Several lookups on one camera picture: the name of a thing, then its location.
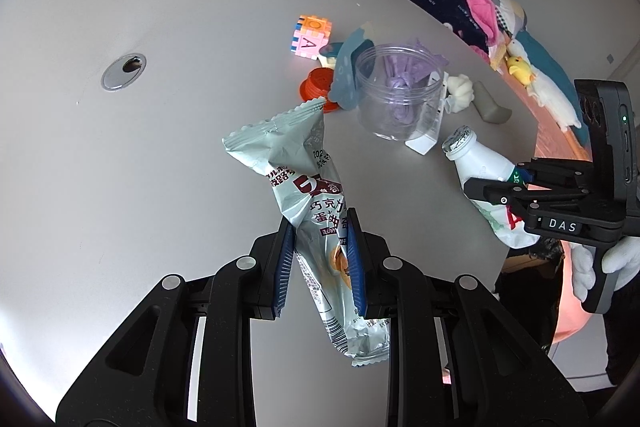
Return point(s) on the navy printed blanket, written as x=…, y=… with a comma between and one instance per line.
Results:
x=455, y=12

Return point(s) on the small white box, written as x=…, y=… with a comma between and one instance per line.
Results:
x=425, y=138

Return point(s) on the pale green snack packet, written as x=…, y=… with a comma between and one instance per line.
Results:
x=310, y=187

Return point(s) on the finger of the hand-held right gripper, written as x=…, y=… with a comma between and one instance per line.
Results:
x=550, y=169
x=487, y=194

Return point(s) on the person's right hand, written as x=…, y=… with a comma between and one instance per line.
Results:
x=622, y=264

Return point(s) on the brown cardboard box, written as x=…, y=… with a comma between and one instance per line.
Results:
x=527, y=264

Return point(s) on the white goose plush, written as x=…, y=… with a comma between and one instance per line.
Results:
x=555, y=99

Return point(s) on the checkered pillow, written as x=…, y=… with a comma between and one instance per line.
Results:
x=510, y=9

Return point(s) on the pink fleece cloth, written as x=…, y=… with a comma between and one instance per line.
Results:
x=482, y=9

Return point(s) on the grey cloth piece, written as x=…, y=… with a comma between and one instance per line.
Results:
x=492, y=109

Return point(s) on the white plastic bottle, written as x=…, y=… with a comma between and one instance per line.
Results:
x=482, y=164

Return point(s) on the orange plastic cap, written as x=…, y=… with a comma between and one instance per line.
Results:
x=317, y=83

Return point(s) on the knotted purple plastic bag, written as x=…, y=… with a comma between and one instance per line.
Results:
x=400, y=82

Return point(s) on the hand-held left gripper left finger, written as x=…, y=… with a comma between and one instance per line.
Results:
x=285, y=267

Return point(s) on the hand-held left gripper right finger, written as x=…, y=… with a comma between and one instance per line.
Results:
x=356, y=267

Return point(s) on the clear plastic jar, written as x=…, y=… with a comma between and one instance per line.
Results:
x=372, y=107

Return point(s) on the colourful foam cube toy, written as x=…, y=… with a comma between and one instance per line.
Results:
x=309, y=38

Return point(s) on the yellow duck plush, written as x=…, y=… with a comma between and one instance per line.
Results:
x=520, y=69

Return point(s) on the black trash bag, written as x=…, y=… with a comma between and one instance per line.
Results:
x=530, y=307

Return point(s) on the teal pillow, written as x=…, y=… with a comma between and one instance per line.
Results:
x=552, y=62

